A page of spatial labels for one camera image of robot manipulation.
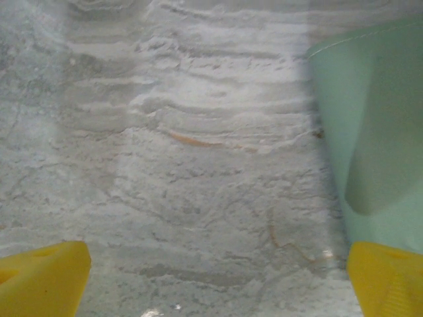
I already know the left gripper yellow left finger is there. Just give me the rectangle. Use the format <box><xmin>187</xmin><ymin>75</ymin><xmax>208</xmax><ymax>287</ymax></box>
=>
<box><xmin>0</xmin><ymin>240</ymin><xmax>92</xmax><ymax>317</ymax></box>

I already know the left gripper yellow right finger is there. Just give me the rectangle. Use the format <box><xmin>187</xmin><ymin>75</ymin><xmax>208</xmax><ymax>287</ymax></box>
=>
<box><xmin>346</xmin><ymin>240</ymin><xmax>423</xmax><ymax>317</ymax></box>

